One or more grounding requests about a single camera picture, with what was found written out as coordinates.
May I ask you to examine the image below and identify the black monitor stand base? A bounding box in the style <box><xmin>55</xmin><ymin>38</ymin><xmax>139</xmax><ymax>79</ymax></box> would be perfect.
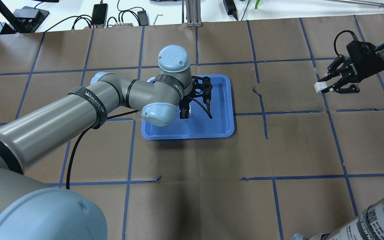
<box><xmin>13</xmin><ymin>6</ymin><xmax>49</xmax><ymax>33</ymax></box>

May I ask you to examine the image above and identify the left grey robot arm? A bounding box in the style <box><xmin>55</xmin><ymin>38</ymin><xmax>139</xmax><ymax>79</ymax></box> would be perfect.
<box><xmin>0</xmin><ymin>45</ymin><xmax>195</xmax><ymax>240</ymax></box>

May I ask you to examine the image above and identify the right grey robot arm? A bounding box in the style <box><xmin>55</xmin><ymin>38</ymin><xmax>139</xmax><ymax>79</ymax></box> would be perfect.
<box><xmin>310</xmin><ymin>30</ymin><xmax>384</xmax><ymax>240</ymax></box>

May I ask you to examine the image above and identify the aluminium frame post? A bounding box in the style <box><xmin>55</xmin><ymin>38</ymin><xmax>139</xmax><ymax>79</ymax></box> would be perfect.
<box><xmin>182</xmin><ymin>0</ymin><xmax>202</xmax><ymax>27</ymax></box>

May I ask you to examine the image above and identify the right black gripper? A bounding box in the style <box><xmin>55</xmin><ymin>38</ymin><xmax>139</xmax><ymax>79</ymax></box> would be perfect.
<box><xmin>317</xmin><ymin>40</ymin><xmax>384</xmax><ymax>94</ymax></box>

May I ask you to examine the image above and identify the black power adapter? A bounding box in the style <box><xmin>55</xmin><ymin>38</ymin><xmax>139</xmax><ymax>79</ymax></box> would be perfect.
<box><xmin>222</xmin><ymin>0</ymin><xmax>237</xmax><ymax>16</ymax></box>

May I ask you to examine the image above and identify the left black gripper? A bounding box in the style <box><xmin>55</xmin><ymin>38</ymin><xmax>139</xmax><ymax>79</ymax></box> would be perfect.
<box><xmin>179</xmin><ymin>76</ymin><xmax>212</xmax><ymax>119</ymax></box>

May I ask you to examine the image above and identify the black smartphone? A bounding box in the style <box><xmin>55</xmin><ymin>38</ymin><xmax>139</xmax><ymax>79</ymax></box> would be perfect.
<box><xmin>91</xmin><ymin>3</ymin><xmax>108</xmax><ymax>28</ymax></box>

